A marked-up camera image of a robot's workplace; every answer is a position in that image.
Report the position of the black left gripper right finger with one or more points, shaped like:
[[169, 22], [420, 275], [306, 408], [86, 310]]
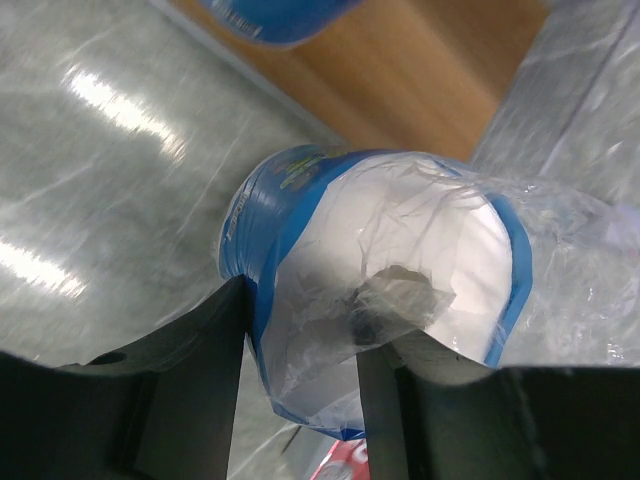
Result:
[[431, 413]]

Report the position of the white wire wooden shelf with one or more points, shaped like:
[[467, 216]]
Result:
[[418, 75]]

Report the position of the blue paper towel roll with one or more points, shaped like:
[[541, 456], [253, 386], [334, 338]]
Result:
[[278, 22], [345, 251]]

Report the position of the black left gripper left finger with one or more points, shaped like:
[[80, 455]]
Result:
[[162, 407]]

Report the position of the red toothpaste box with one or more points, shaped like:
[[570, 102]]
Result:
[[345, 460]]

